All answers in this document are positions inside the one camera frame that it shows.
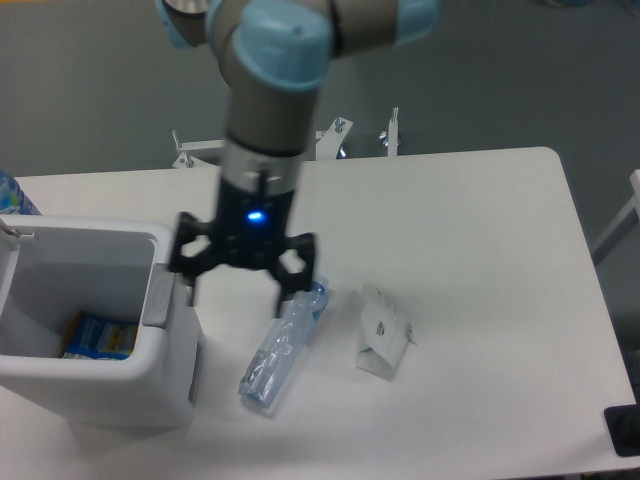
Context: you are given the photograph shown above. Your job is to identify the white frame leg right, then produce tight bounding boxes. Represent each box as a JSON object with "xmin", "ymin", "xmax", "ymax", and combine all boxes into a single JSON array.
[{"xmin": 591, "ymin": 169, "xmax": 639, "ymax": 265}]

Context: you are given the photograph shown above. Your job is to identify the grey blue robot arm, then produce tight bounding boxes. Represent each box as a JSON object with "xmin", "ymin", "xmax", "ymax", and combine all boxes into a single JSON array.
[{"xmin": 156, "ymin": 1, "xmax": 439, "ymax": 301}]

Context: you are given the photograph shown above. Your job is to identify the crushed clear plastic bottle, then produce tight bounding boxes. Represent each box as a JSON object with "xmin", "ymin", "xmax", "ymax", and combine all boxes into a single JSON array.
[{"xmin": 238, "ymin": 275, "xmax": 329, "ymax": 411}]

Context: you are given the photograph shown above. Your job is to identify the white metal frame bracket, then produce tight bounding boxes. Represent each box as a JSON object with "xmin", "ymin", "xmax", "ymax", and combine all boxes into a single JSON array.
[{"xmin": 171, "ymin": 106, "xmax": 403, "ymax": 169}]

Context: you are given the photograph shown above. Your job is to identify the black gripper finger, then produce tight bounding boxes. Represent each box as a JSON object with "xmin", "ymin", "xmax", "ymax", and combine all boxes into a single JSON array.
[
  {"xmin": 267, "ymin": 232, "xmax": 316, "ymax": 318},
  {"xmin": 167, "ymin": 212, "xmax": 225, "ymax": 306}
]

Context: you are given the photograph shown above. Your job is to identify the blue yellow package in bin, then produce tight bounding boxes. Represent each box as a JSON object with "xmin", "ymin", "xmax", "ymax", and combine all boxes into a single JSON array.
[{"xmin": 59, "ymin": 311, "xmax": 139, "ymax": 361}]

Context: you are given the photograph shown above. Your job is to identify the white push-button trash can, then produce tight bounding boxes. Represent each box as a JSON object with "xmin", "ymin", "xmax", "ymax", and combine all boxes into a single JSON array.
[{"xmin": 1, "ymin": 215, "xmax": 205, "ymax": 428}]

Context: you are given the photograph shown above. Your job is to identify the crumpled white paper carton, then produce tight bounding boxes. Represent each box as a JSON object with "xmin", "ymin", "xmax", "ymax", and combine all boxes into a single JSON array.
[{"xmin": 356, "ymin": 282, "xmax": 417, "ymax": 380}]

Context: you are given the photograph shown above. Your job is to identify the blue labelled bottle at edge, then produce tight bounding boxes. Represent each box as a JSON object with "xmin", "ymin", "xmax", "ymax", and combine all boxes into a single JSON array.
[{"xmin": 0, "ymin": 171, "xmax": 41, "ymax": 215}]

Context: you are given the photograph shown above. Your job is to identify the black clamp at table edge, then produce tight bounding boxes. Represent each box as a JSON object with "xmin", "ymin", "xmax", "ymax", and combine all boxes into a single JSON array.
[{"xmin": 604, "ymin": 404, "xmax": 639, "ymax": 458}]

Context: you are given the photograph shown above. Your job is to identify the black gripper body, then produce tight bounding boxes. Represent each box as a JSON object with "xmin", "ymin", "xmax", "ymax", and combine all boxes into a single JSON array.
[{"xmin": 209, "ymin": 179, "xmax": 295, "ymax": 273}]

